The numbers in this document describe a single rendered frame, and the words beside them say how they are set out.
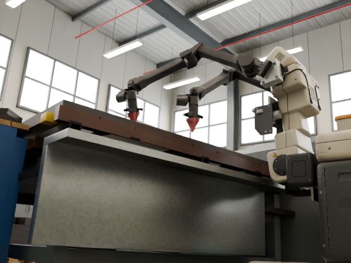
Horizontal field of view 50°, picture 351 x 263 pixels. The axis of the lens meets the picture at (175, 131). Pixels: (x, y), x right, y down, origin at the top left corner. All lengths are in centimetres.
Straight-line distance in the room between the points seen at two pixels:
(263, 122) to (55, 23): 1097
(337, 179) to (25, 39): 1078
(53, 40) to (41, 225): 1103
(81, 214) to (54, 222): 11
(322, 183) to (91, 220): 92
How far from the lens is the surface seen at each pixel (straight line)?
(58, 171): 146
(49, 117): 162
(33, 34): 1199
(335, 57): 1257
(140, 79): 228
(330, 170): 165
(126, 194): 159
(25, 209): 1018
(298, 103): 199
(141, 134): 173
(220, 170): 175
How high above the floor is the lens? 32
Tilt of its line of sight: 17 degrees up
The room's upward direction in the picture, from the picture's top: 3 degrees clockwise
